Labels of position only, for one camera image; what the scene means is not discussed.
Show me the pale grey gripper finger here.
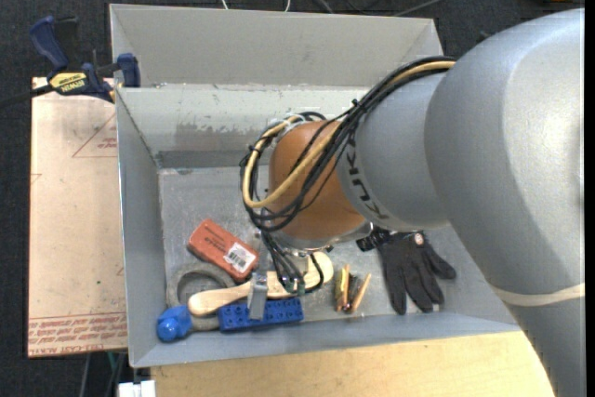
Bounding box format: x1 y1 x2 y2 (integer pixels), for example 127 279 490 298
246 271 271 321

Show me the blue toy brick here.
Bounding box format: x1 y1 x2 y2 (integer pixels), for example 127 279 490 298
217 297 306 334

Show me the pale wooden spoon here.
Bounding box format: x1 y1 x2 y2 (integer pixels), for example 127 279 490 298
187 251 336 318

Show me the yellow and wood clothespin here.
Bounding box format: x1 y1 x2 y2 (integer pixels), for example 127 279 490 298
333 264 351 313

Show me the dark green clothespin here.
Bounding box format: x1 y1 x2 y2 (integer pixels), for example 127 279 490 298
346 273 362 306

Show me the orange block with barcode label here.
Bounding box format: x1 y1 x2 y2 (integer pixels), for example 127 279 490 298
186 218 260 285

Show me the orange wooden stick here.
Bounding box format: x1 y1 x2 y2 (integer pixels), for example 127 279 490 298
350 271 373 314

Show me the grey tape roll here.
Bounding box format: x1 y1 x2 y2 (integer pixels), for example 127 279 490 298
165 263 237 332

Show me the black glove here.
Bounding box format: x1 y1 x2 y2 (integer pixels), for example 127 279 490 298
355 227 458 317

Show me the brown cardboard board, red print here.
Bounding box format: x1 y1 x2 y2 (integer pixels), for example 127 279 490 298
27 76 129 359

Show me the grey metal bin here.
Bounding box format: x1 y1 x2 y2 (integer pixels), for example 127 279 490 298
109 3 522 369

